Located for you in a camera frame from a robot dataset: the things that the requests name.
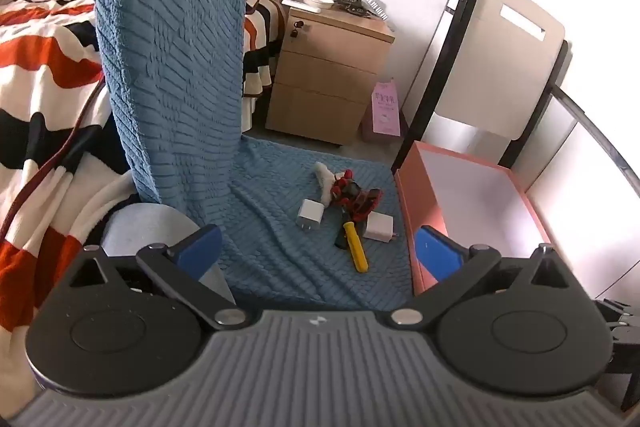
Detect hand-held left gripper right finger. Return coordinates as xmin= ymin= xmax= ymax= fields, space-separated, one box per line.
xmin=392 ymin=226 xmax=571 ymax=328

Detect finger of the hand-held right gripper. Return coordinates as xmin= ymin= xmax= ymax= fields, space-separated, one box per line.
xmin=595 ymin=299 xmax=632 ymax=325

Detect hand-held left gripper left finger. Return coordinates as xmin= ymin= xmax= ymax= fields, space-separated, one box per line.
xmin=69 ymin=224 xmax=240 ymax=330

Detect white charger plug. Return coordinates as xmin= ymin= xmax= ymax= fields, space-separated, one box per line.
xmin=297 ymin=199 xmax=326 ymax=233
xmin=364 ymin=212 xmax=396 ymax=243

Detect pink cardboard box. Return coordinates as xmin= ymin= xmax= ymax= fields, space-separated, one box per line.
xmin=395 ymin=141 xmax=553 ymax=295

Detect yellow handled screwdriver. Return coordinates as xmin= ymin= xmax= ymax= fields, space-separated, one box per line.
xmin=341 ymin=207 xmax=370 ymax=273

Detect red toy shoe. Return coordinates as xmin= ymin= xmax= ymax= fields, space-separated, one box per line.
xmin=330 ymin=170 xmax=383 ymax=223

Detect white plush toy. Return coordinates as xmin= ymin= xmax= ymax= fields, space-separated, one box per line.
xmin=313 ymin=162 xmax=346 ymax=206

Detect pink paper bag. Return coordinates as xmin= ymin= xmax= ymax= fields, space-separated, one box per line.
xmin=362 ymin=78 xmax=403 ymax=142

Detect curved grey metal bar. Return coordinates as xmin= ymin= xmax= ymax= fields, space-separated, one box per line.
xmin=550 ymin=84 xmax=640 ymax=198

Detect white board with slot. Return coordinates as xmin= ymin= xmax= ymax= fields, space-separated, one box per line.
xmin=434 ymin=0 xmax=566 ymax=140

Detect wooden nightstand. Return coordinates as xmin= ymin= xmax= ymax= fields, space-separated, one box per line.
xmin=265 ymin=0 xmax=396 ymax=146

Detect blue textured blanket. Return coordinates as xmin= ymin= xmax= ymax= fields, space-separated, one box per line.
xmin=91 ymin=0 xmax=416 ymax=310

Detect striped orange black blanket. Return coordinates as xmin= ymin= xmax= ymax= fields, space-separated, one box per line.
xmin=0 ymin=0 xmax=286 ymax=388

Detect clear plastic tray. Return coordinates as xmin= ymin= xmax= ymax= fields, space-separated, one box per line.
xmin=360 ymin=0 xmax=391 ymax=20

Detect small dark bottles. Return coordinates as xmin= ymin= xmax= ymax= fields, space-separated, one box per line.
xmin=335 ymin=0 xmax=371 ymax=16

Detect dark red cable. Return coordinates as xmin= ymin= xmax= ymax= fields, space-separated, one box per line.
xmin=0 ymin=82 xmax=108 ymax=248

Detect black metal frame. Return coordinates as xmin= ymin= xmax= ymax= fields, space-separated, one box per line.
xmin=391 ymin=0 xmax=571 ymax=172

